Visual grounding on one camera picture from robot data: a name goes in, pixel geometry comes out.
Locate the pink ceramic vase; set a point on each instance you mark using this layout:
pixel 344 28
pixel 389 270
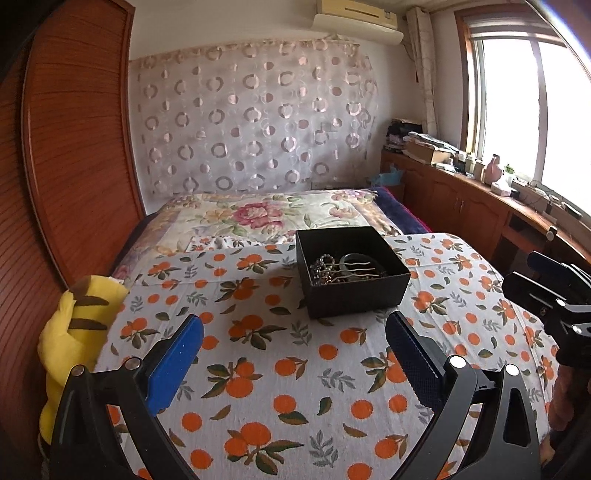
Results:
pixel 493 168

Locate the black cardboard box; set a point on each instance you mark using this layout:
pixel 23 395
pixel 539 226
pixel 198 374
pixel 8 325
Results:
pixel 355 295

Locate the small white box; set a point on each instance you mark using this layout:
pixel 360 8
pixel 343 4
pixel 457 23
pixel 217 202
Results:
pixel 501 189

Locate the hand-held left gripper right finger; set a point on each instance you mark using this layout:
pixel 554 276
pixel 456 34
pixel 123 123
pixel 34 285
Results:
pixel 415 364

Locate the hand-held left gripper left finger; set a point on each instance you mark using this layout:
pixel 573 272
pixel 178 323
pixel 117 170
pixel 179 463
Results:
pixel 178 364

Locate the orange fruit print bed sheet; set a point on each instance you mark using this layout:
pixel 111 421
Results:
pixel 277 392

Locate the pale green jade bangle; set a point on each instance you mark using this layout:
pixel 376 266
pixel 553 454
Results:
pixel 351 257

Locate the stack of books and papers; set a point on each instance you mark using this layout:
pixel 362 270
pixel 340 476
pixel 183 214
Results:
pixel 425 143

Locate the purple blanket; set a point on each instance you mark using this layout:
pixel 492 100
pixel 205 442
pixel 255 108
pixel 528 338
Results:
pixel 397 207

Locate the brown wooden cabinet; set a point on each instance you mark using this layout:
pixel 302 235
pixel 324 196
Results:
pixel 461 203

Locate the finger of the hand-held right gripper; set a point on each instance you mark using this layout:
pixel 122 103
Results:
pixel 545 262
pixel 526 288

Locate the silver hair pin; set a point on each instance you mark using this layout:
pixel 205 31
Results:
pixel 364 270

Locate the white window curtain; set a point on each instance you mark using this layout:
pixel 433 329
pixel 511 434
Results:
pixel 422 69

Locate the white air conditioner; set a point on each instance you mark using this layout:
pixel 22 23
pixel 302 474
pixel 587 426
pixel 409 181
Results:
pixel 355 23

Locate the circle pattern lace curtain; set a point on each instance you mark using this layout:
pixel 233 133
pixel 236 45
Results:
pixel 254 115

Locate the wooden frame window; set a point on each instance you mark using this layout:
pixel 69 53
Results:
pixel 508 115

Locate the person's right forearm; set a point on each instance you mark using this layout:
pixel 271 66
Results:
pixel 572 397

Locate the yellow plush toy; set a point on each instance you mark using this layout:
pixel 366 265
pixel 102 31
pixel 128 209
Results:
pixel 69 332

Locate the floral quilt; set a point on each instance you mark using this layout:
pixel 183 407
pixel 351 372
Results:
pixel 258 214

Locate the blue plastic bag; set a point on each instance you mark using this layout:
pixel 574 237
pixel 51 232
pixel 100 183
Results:
pixel 388 175

